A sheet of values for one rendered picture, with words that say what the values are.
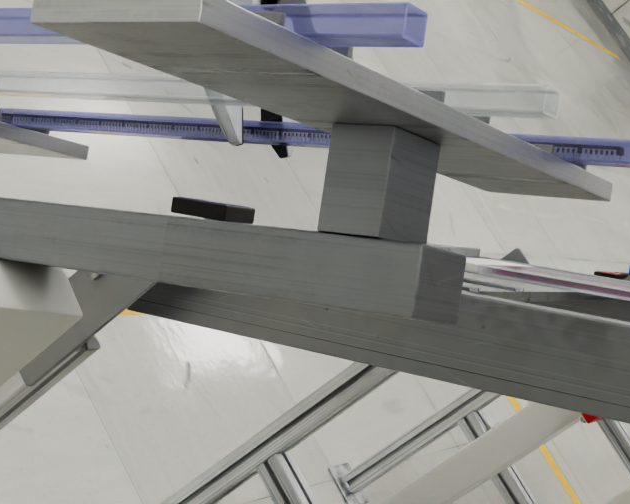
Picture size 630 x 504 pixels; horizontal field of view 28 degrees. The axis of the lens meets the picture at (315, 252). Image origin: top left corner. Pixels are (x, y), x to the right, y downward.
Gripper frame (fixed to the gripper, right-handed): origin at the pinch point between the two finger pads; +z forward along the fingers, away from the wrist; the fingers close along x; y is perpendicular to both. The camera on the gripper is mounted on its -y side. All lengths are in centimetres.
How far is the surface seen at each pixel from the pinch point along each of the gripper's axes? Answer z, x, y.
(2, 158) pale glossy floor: -41, 100, -125
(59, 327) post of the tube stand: 10.6, -9.3, -6.2
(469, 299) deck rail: 8.5, 20.6, 2.5
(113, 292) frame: 4.6, 14.5, -23.7
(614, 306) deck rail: 3, 88, -11
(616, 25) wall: -298, 867, -253
